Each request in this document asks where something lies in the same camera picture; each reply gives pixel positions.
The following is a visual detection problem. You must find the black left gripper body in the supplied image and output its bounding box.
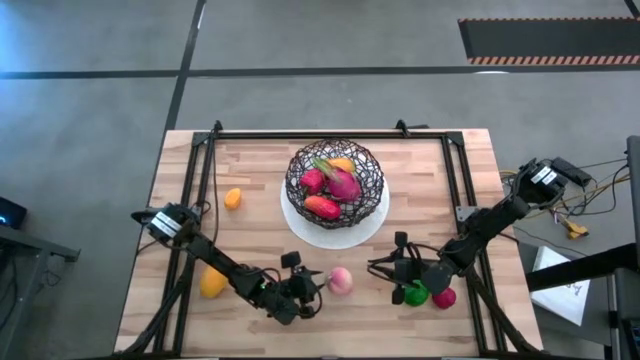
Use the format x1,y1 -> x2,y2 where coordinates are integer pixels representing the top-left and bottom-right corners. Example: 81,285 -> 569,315
279,251 -> 324,321

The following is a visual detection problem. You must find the black device with light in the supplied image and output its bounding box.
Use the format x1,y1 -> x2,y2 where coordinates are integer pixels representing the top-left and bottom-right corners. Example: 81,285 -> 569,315
0,196 -> 29,230

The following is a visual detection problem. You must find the large yellow mango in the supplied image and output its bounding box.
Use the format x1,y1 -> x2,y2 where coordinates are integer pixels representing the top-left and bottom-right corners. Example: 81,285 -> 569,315
199,265 -> 230,300

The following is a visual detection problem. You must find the pink peach with leaf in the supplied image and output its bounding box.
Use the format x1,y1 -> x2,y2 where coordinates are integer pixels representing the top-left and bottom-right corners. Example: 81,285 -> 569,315
325,266 -> 355,297

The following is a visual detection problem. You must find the red orange mango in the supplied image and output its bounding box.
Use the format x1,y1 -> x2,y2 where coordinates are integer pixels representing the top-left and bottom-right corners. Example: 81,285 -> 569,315
303,195 -> 343,221

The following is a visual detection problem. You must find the black hazard striped mat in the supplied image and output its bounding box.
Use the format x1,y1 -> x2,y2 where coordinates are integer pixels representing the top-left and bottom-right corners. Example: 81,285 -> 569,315
457,17 -> 640,66

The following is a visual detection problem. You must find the green lime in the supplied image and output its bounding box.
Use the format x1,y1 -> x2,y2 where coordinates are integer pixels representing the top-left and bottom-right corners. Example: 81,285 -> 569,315
403,279 -> 431,308

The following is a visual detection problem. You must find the red round fruit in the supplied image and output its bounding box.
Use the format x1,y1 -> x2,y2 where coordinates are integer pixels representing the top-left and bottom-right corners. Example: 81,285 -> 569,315
298,168 -> 327,196
432,287 -> 458,311

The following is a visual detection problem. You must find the pink dragon fruit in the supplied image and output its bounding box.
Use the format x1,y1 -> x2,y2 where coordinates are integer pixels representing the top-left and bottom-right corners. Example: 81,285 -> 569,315
312,157 -> 363,204

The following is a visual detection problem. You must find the yellow cable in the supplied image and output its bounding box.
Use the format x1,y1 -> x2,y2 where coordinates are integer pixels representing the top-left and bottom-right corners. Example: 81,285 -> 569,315
499,169 -> 632,221

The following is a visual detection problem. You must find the black power brick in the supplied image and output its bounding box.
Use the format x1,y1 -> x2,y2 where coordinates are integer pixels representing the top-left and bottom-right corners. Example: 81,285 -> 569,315
551,156 -> 594,188

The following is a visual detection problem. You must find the white paper box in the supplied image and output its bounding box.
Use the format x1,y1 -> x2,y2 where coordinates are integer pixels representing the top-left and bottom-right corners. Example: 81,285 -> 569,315
529,245 -> 592,327

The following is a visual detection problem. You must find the yellow orange fruit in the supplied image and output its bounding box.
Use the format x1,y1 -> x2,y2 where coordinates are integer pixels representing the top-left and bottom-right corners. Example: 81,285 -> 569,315
327,157 -> 357,174

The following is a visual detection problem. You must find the thin black floor cable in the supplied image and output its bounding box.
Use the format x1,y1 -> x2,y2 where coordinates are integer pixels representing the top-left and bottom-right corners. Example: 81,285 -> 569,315
559,164 -> 632,219

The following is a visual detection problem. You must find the black woven wire basket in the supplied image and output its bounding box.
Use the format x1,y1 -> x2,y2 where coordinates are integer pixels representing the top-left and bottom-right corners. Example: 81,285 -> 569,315
284,138 -> 386,230

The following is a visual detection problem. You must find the white round plate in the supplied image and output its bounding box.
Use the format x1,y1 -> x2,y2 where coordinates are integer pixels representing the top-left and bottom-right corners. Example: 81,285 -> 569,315
279,175 -> 391,251

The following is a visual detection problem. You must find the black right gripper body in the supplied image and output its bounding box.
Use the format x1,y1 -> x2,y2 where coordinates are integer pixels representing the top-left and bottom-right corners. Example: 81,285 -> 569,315
392,230 -> 456,306

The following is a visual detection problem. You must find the small orange citrus fruit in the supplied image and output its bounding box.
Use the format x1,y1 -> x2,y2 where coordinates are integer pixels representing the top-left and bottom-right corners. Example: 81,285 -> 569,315
223,187 -> 243,211

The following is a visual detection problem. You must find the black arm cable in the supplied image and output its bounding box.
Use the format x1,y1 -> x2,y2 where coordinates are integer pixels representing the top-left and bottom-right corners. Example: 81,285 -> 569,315
211,130 -> 221,246

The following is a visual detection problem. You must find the yellow connector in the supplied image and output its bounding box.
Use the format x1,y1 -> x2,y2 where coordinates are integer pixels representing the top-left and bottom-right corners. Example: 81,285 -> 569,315
566,219 -> 590,240

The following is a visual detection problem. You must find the black side desk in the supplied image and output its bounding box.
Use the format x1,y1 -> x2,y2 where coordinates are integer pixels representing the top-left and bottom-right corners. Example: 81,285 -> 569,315
0,224 -> 81,346

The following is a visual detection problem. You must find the black metal rig frame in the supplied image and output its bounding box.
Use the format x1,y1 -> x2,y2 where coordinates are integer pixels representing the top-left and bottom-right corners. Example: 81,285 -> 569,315
113,119 -> 546,359

